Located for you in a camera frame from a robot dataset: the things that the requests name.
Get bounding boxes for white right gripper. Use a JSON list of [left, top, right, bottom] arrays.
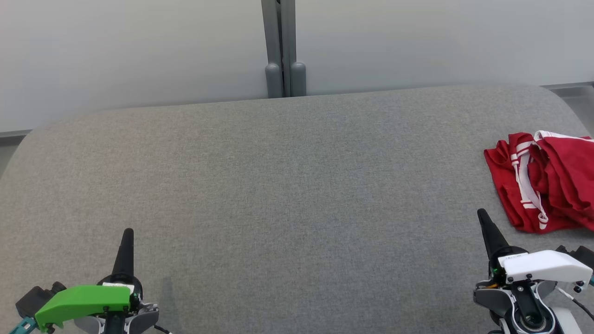
[[477, 208, 594, 284]]

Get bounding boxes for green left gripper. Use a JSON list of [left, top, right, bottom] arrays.
[[35, 228, 143, 332]]

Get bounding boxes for red shorts with white stripes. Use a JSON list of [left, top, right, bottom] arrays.
[[484, 132, 594, 234]]

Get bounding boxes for red shirt with white band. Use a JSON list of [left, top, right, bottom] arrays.
[[529, 131, 594, 218]]

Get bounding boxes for grey fabric sofa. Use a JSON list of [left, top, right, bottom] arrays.
[[0, 83, 594, 334]]

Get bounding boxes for left camera cable teal connector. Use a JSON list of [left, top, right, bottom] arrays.
[[8, 316, 38, 334]]

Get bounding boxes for grey metal partition post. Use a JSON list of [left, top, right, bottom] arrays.
[[261, 0, 297, 98]]

